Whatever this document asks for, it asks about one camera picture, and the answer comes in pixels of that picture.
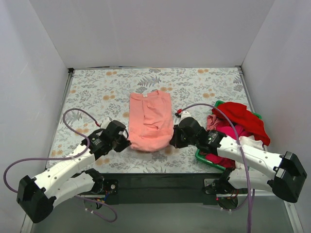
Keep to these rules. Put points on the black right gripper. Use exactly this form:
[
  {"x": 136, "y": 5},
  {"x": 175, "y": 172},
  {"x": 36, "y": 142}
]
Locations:
[{"x": 177, "y": 140}]

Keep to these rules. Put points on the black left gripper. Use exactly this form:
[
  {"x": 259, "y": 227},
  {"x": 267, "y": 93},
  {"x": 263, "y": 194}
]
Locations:
[{"x": 121, "y": 142}]

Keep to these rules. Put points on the salmon pink t shirt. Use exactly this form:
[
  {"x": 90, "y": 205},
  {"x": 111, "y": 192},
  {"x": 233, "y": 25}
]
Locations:
[{"x": 150, "y": 121}]

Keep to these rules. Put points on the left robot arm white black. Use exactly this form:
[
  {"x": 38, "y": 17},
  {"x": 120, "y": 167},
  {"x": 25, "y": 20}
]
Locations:
[{"x": 38, "y": 196}]

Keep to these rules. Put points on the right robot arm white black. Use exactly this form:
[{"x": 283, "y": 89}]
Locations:
[{"x": 281, "y": 174}]

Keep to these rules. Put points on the green plastic basket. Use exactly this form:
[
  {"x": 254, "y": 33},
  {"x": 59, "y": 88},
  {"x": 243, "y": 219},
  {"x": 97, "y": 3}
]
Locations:
[{"x": 202, "y": 154}]

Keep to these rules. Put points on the dusty pink t shirt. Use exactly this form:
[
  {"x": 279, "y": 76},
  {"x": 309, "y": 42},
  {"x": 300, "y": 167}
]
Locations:
[{"x": 212, "y": 122}]

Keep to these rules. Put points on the magenta t shirt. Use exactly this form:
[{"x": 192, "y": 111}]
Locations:
[{"x": 225, "y": 162}]

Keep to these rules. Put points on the floral patterned table mat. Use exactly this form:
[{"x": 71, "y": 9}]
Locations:
[{"x": 95, "y": 94}]

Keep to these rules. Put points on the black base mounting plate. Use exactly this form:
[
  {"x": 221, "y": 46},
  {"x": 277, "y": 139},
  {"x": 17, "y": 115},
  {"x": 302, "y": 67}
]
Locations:
[{"x": 152, "y": 188}]

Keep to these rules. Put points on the white t shirt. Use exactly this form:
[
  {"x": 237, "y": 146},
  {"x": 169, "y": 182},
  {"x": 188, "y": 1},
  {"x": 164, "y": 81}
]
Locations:
[{"x": 249, "y": 141}]

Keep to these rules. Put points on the red t shirt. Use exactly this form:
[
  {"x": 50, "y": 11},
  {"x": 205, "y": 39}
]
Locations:
[{"x": 238, "y": 113}]

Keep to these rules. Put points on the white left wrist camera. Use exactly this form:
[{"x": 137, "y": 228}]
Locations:
[{"x": 104, "y": 123}]

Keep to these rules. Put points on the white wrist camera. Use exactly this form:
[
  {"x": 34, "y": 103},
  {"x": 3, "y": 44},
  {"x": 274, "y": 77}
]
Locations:
[
  {"x": 104, "y": 123},
  {"x": 182, "y": 114}
]

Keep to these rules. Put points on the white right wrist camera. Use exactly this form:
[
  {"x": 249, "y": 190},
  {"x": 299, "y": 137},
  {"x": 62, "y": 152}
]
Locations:
[{"x": 182, "y": 114}]

